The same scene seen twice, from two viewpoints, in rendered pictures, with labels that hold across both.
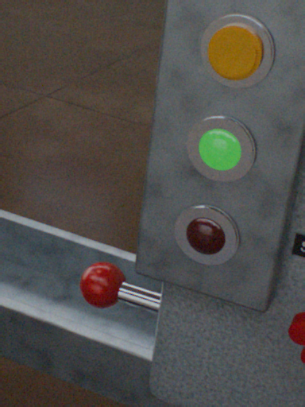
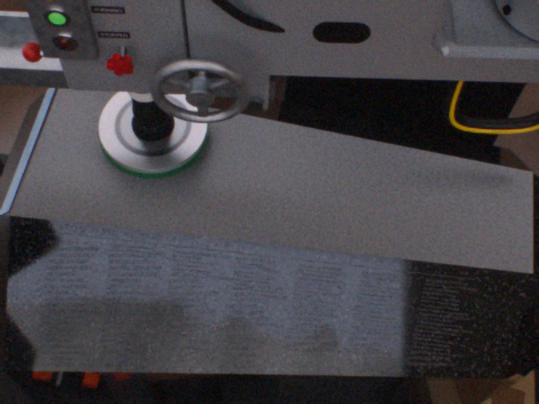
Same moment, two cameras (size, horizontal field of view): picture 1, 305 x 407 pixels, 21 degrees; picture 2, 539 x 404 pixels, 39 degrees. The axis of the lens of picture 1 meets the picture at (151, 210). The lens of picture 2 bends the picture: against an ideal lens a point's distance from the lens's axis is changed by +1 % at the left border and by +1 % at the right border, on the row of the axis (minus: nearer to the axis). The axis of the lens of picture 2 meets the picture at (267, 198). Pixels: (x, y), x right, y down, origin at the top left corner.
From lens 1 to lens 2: 0.74 m
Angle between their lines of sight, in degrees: 35
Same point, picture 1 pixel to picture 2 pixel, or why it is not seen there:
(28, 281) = not seen: outside the picture
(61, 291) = (10, 40)
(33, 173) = not seen: outside the picture
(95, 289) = (30, 57)
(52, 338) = (19, 73)
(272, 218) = (85, 33)
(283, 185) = (84, 23)
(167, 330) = (66, 69)
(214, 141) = (54, 18)
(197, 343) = (79, 70)
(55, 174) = not seen: outside the picture
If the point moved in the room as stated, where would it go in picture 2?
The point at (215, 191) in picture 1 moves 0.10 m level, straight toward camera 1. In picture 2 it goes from (62, 29) to (68, 86)
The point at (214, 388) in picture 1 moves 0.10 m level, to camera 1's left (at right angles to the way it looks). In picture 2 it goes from (93, 82) to (29, 96)
